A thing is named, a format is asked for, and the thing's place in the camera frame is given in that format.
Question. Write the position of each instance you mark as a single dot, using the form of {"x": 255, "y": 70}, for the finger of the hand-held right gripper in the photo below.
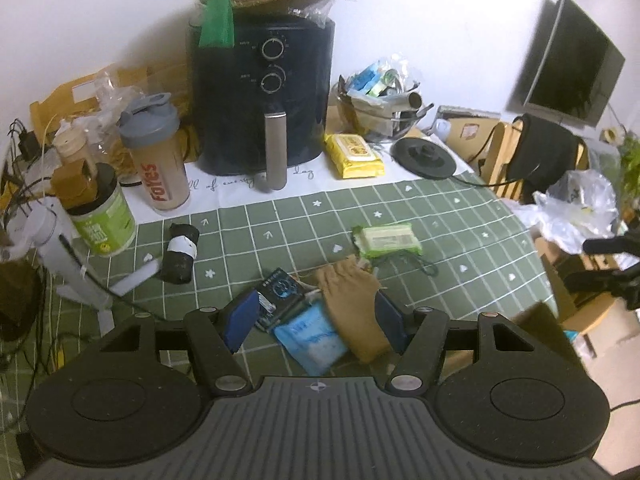
{"x": 600, "y": 282}
{"x": 607, "y": 245}

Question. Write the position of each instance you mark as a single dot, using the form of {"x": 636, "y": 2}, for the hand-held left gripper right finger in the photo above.
{"x": 390, "y": 321}

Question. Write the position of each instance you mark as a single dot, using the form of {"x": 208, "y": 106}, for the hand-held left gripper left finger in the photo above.
{"x": 240, "y": 321}

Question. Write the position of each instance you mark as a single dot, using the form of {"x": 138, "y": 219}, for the tan cloth pouch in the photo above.
{"x": 350, "y": 295}

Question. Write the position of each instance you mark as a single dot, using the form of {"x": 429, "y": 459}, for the dark printed packet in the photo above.
{"x": 282, "y": 290}

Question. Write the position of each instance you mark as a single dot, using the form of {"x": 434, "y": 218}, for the blue tissue pack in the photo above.
{"x": 312, "y": 337}

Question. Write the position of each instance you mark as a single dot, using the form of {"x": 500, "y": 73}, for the green wet wipes pack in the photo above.
{"x": 387, "y": 240}

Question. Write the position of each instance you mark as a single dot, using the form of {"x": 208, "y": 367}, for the open cardboard box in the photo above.
{"x": 590, "y": 305}

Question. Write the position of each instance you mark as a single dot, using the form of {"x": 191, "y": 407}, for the white plastic bag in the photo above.
{"x": 580, "y": 210}

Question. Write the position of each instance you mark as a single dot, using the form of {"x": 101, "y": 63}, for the green plant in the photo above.
{"x": 631, "y": 160}

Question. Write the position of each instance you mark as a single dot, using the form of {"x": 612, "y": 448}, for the black roll with white band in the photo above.
{"x": 180, "y": 255}

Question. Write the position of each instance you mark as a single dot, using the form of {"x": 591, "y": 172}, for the black bag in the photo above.
{"x": 542, "y": 155}

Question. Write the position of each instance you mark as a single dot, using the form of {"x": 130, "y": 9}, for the green checked tablecloth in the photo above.
{"x": 300, "y": 220}

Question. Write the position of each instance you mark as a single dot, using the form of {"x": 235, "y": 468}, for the wooden chair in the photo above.
{"x": 497, "y": 165}

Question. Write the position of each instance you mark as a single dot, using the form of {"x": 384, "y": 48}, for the black kettle base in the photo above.
{"x": 422, "y": 157}

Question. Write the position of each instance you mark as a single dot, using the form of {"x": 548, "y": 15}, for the green label canister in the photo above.
{"x": 105, "y": 220}

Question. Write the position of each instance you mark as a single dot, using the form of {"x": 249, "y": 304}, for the yellow wet wipes pack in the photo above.
{"x": 352, "y": 155}

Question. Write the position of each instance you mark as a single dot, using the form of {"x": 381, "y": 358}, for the small cardboard box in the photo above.
{"x": 467, "y": 135}

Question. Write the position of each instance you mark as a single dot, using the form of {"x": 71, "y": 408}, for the grey lid shaker bottle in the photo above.
{"x": 160, "y": 160}

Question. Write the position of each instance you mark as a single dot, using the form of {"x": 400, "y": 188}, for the black monitor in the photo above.
{"x": 570, "y": 65}

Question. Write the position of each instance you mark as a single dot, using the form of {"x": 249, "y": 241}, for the black air fryer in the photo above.
{"x": 225, "y": 125}

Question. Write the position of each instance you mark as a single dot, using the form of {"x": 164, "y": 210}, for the white tripod stand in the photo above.
{"x": 55, "y": 240}

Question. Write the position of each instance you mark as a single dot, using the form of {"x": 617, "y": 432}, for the glass bowl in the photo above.
{"x": 380, "y": 117}

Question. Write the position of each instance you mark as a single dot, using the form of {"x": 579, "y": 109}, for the blue packet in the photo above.
{"x": 367, "y": 77}

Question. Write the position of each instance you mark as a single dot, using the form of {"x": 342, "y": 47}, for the clear plastic bag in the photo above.
{"x": 400, "y": 70}

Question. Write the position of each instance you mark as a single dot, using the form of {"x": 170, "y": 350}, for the green cloth bag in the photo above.
{"x": 217, "y": 15}

